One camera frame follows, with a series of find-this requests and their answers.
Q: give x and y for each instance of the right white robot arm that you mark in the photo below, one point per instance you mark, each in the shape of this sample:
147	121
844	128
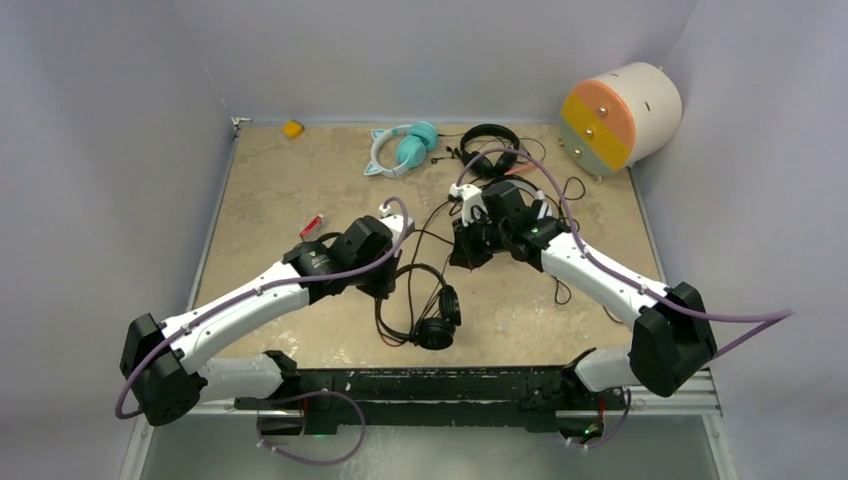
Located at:
668	346

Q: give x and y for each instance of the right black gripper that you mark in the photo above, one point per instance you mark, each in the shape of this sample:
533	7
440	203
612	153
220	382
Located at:
465	253

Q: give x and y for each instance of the round drawer cabinet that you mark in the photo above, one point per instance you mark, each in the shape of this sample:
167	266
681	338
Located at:
610	121

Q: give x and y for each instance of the black headphones with cable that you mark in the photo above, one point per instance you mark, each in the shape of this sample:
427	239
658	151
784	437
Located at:
434	326

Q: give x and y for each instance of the teal cat ear headphones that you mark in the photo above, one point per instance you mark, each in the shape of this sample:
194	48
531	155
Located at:
417	140

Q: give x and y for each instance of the yellow block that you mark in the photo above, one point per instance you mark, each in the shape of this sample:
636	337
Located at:
293	129

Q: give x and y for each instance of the white and black headphones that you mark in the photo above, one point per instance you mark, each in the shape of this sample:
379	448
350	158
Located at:
540	206

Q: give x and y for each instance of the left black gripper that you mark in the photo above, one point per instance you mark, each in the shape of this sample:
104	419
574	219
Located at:
386	284

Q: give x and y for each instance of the black headphones with pink mic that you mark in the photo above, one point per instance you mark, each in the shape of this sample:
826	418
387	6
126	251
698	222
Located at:
499	146

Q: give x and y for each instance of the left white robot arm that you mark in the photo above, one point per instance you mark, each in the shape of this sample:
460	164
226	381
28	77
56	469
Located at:
171	366

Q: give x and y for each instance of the small red object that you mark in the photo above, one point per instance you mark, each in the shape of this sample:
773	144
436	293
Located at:
312	229

